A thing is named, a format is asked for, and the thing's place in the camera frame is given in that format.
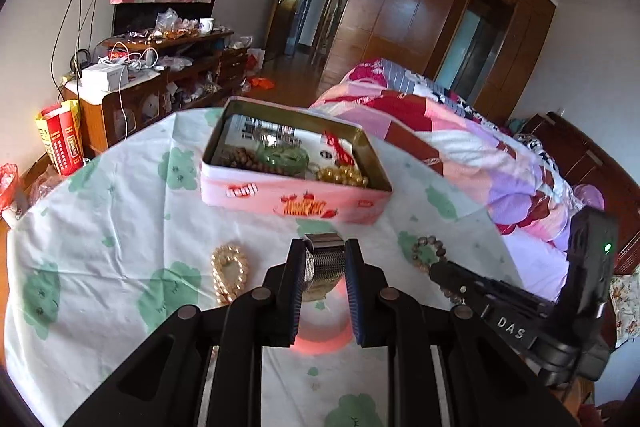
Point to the floral cloth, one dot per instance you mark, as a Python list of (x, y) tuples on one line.
[(625, 302)]

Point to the trash bin with red liner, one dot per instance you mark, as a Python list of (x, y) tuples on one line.
[(7, 184)]

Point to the purple pillow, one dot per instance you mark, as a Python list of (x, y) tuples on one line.
[(590, 196)]

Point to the pink bangle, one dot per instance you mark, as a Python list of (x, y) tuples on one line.
[(325, 346)]

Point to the pink patchwork quilt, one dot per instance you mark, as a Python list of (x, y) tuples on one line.
[(475, 157)]

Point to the wooden wardrobe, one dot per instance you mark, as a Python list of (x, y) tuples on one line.
[(380, 37)]

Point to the white mug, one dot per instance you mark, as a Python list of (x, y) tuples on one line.
[(206, 25)]

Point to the orange plastic bag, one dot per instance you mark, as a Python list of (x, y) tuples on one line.
[(260, 82)]

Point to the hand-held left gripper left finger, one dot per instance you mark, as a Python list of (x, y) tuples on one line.
[(295, 302)]

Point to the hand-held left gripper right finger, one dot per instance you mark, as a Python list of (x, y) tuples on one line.
[(352, 297)]

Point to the white box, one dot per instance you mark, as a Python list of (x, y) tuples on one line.
[(102, 79)]

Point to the wooden headboard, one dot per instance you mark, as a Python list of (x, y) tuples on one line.
[(600, 167)]

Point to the red white bag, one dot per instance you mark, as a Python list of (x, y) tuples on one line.
[(256, 62)]

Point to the black television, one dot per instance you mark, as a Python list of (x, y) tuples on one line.
[(130, 19)]

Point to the red yellow bag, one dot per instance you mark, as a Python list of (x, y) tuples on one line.
[(62, 142)]

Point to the pink tin box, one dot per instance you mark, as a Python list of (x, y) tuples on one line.
[(250, 199)]

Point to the silver mesh watch band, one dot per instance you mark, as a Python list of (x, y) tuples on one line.
[(325, 267)]

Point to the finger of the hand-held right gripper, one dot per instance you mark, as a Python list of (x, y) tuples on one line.
[(500, 302)]

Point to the wooden television cabinet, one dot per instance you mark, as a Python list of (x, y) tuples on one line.
[(105, 122)]

